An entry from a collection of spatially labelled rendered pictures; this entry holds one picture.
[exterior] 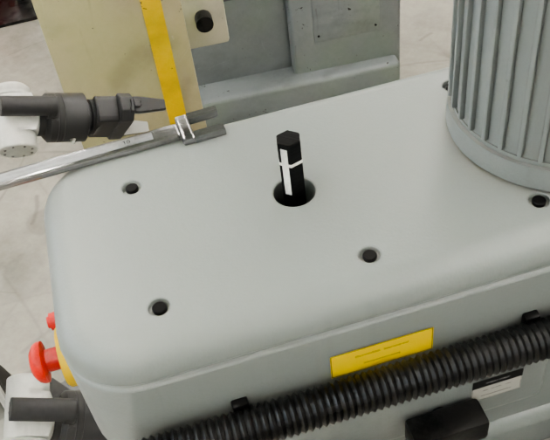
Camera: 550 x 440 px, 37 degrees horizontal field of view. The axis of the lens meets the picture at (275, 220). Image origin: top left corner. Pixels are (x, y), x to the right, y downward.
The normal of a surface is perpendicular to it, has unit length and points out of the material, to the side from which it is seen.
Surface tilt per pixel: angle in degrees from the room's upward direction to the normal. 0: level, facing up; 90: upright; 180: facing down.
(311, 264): 0
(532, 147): 90
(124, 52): 90
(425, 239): 0
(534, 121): 90
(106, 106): 41
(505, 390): 90
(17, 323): 0
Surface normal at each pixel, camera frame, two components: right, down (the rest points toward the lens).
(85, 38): 0.27, 0.66
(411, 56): -0.10, -0.70
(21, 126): 0.43, -0.28
